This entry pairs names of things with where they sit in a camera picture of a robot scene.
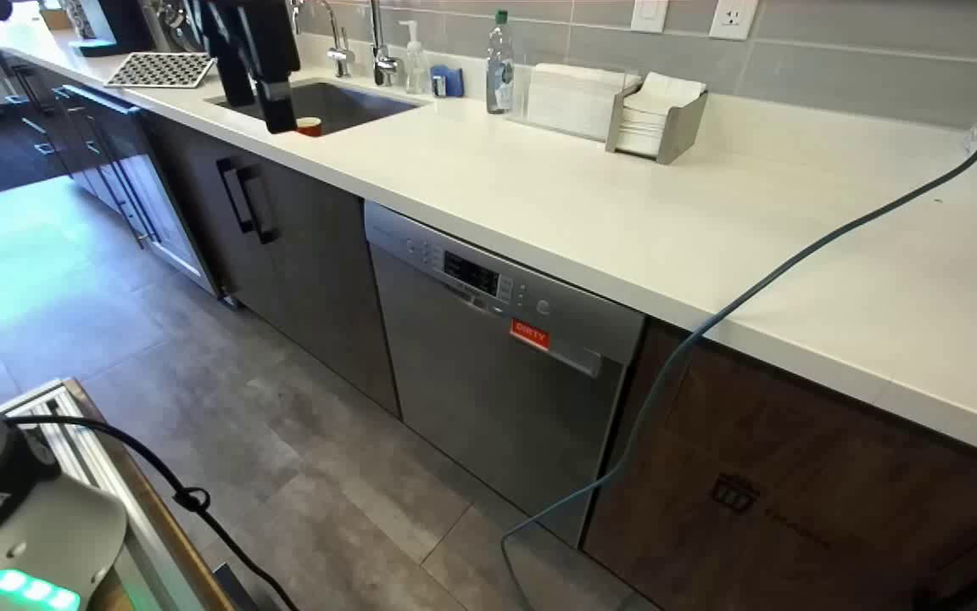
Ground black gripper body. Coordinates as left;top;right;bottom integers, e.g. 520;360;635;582
197;0;304;87

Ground stainless steel dishwasher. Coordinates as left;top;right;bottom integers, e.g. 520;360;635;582
364;202;649;550

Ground chrome gooseneck tap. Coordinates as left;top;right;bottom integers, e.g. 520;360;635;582
287;0;356;83

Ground striped dish drying mat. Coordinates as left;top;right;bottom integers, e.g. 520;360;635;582
103;47;220;94

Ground chrome faucet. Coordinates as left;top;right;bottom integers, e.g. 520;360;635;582
364;0;404;91

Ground black countertop appliance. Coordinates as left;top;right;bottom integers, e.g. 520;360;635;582
72;0;160;58

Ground glass door undercounter fridge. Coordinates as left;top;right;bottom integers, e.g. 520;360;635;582
9;64;217;291

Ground dark sink base cabinet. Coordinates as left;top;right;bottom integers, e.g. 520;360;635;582
147;117;404;420

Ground blue sponge cloth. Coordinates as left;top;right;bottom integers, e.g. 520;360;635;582
427;61;469;103

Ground clear water bottle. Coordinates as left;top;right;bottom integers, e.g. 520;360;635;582
482;7;520;120

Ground white paper towel stack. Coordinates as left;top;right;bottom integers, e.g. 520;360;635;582
521;61;641;147

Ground red label sticker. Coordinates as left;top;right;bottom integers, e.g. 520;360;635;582
504;317;551;353

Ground white napkins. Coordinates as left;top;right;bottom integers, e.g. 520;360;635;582
609;68;707;159

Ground wood edged robot table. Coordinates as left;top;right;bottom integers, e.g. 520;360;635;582
0;376;238;611

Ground grey napkin holder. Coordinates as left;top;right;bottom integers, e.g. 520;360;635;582
605;83;711;167

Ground brown wood base cabinet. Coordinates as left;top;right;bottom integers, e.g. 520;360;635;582
579;317;977;611

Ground black cabinet handle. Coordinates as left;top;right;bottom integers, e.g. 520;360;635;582
235;167;282;248
212;157;261;233

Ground white wall outlet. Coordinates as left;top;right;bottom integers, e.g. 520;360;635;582
704;0;758;44
626;0;670;34

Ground black cable with knot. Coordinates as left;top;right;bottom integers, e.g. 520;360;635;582
9;410;300;611

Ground teal cable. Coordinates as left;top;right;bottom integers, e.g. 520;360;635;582
495;85;977;611

